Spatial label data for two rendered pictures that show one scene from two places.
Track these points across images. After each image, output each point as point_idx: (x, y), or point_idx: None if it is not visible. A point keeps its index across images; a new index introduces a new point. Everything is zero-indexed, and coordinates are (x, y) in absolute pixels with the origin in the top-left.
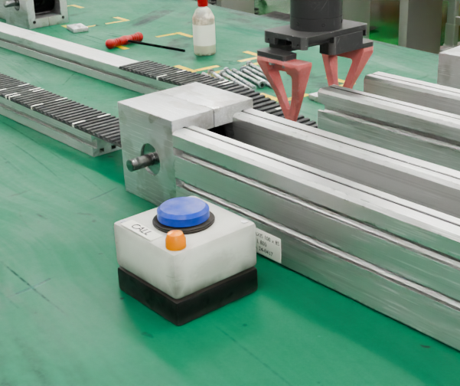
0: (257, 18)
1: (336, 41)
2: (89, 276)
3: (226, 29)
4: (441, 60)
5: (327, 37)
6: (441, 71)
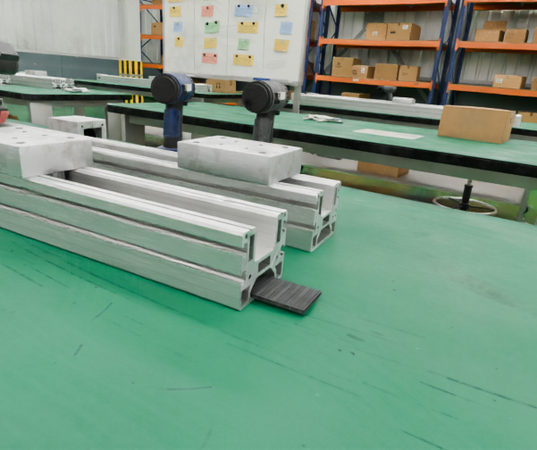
0: (9, 120)
1: None
2: None
3: None
4: (48, 121)
5: None
6: (49, 126)
